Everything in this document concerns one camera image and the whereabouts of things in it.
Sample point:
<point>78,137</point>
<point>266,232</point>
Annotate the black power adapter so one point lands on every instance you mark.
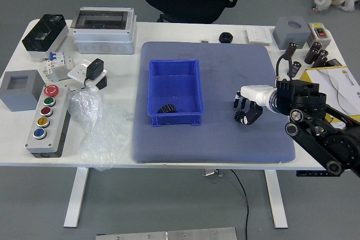
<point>94,68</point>

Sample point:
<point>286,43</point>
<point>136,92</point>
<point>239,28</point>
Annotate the big black gear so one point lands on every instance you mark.
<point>167,109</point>

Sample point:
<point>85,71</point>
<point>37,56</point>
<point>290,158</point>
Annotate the metal bracket under table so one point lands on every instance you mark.
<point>212,172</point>

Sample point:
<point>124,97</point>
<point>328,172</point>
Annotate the blue white circuit breaker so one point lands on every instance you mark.
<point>57,58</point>

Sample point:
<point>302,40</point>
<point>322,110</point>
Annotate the yellow white booklet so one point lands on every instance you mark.
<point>332,77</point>

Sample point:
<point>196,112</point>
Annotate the black table control panel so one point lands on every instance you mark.
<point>309,173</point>

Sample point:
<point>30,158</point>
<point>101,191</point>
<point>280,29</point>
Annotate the black plug block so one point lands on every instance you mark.
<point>101,83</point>

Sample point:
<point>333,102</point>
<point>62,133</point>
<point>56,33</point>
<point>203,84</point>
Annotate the clear plastic bag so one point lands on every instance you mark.
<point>98,127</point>

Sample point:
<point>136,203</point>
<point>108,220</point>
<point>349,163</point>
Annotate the black round nut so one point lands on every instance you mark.
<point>225,37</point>

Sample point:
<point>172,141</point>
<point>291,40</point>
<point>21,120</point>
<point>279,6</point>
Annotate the grey switch box red button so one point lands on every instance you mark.
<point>320,33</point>

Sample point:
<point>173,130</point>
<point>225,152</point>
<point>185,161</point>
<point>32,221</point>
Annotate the brown capacitor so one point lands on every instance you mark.
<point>321,59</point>
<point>312,52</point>
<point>290,50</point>

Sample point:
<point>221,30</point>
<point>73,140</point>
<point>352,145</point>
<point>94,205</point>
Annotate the flat black device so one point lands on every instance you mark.
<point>335,62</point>

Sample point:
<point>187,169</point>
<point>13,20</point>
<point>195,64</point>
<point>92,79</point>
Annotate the black and white enclosure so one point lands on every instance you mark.
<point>45,35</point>

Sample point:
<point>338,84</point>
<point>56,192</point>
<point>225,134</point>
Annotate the white wall switch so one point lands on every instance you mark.
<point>260,35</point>

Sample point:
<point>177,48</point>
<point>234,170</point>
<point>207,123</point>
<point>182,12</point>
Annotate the small black gear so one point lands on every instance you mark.
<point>238,115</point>

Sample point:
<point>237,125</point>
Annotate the grey distribution box clear lid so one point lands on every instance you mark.
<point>104,37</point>

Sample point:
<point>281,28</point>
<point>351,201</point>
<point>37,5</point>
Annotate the grey cube round hole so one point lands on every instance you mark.
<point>289,33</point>

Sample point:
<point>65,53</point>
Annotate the grey-blue foam mat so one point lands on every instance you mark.
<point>211,144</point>

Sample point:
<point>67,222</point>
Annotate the blue plastic box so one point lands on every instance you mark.
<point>175,88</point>

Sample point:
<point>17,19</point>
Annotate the white table leg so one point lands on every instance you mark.
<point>76,198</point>
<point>277,200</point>

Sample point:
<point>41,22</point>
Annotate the metal base plate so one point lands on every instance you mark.
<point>166,235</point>

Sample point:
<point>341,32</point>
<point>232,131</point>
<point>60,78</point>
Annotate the grey cube square hole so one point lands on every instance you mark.
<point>19,94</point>

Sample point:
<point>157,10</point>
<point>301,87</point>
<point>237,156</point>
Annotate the small metal hinge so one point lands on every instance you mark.
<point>204,41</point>

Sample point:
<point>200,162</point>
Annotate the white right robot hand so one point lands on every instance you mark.
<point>257,92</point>

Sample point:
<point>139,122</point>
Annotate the grey push button station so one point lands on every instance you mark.
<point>46,122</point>

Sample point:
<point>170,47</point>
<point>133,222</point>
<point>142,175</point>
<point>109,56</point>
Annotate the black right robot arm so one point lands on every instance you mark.
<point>309,102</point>

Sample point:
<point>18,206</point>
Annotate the small black capacitor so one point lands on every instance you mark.
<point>296,68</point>

